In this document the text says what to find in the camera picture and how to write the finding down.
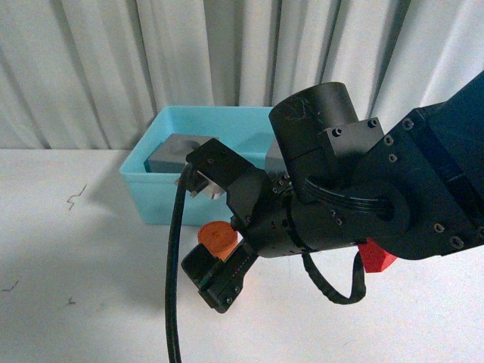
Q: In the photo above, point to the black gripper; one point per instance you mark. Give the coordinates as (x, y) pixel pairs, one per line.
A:
(263, 207)

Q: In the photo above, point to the orange cylinder with white numbers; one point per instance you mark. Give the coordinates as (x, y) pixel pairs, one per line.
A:
(219, 238)

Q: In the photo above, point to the gray block with L slot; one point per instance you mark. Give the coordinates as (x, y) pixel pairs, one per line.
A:
(274, 162)

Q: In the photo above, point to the gray block with round hole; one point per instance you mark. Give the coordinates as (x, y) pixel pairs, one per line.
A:
(170, 155)

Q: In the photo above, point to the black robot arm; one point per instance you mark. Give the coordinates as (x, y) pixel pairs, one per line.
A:
(350, 192)

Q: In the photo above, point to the white pleated curtain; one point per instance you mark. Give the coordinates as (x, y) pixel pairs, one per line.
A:
(94, 74)

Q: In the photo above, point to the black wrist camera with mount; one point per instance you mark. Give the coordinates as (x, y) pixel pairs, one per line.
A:
(214, 167)

